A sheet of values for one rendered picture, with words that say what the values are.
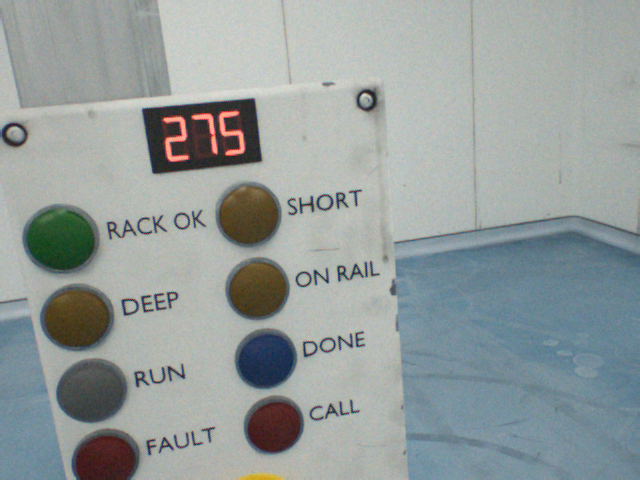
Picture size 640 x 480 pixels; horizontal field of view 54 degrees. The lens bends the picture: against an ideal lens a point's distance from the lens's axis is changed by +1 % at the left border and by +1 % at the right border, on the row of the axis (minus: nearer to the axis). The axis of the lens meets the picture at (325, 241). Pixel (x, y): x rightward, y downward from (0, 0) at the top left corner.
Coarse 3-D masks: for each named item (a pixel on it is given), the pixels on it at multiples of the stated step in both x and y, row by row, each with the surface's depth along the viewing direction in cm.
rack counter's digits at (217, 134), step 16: (208, 112) 27; (224, 112) 27; (240, 112) 27; (160, 128) 27; (176, 128) 27; (192, 128) 27; (208, 128) 27; (224, 128) 27; (240, 128) 27; (176, 144) 27; (192, 144) 27; (208, 144) 27; (224, 144) 27; (240, 144) 27; (176, 160) 27; (192, 160) 27
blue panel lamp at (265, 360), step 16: (256, 336) 30; (272, 336) 30; (240, 352) 30; (256, 352) 29; (272, 352) 30; (288, 352) 30; (240, 368) 30; (256, 368) 30; (272, 368) 30; (288, 368) 30; (256, 384) 30; (272, 384) 30
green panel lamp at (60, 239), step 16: (32, 224) 26; (48, 224) 26; (64, 224) 26; (80, 224) 26; (32, 240) 26; (48, 240) 26; (64, 240) 26; (80, 240) 26; (48, 256) 26; (64, 256) 26; (80, 256) 27
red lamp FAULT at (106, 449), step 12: (96, 444) 29; (108, 444) 29; (120, 444) 29; (84, 456) 29; (96, 456) 29; (108, 456) 29; (120, 456) 29; (132, 456) 29; (84, 468) 29; (96, 468) 29; (108, 468) 29; (120, 468) 29; (132, 468) 30
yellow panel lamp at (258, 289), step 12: (252, 264) 29; (264, 264) 29; (240, 276) 28; (252, 276) 29; (264, 276) 29; (276, 276) 29; (240, 288) 29; (252, 288) 29; (264, 288) 29; (276, 288) 29; (240, 300) 29; (252, 300) 29; (264, 300) 29; (276, 300) 29; (252, 312) 29; (264, 312) 29
